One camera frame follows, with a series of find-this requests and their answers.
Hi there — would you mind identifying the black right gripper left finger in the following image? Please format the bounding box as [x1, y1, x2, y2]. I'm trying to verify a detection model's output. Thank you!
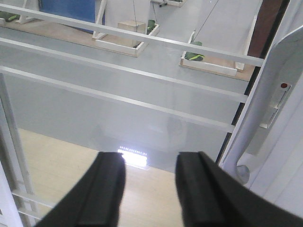
[37, 152, 126, 227]

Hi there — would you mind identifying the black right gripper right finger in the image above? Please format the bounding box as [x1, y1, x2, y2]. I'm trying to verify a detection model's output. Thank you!
[175, 152, 303, 227]

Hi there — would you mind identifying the white framed transparent sliding door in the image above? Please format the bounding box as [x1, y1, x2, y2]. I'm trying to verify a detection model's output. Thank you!
[0, 0, 303, 227]

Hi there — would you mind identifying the silver door handle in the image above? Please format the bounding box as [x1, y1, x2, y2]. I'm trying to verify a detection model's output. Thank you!
[219, 27, 303, 184]

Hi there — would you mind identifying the silver door lock plate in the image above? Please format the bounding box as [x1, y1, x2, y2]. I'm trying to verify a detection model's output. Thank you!
[259, 83, 291, 129]

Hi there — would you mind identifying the green sandbag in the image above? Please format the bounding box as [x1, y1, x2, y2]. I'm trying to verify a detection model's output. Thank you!
[0, 11, 20, 22]
[184, 52, 204, 61]

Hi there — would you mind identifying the light wooden box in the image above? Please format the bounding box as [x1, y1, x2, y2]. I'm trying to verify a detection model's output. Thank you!
[117, 20, 146, 34]

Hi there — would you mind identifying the blue panel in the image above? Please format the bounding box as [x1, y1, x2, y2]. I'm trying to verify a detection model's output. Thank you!
[38, 0, 95, 23]

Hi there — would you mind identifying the brown wooden panel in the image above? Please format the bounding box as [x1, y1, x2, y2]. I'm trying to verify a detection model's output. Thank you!
[248, 0, 282, 58]

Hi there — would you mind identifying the white wooden base frame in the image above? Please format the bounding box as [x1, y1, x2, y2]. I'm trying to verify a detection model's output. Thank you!
[91, 0, 160, 58]
[178, 15, 258, 77]

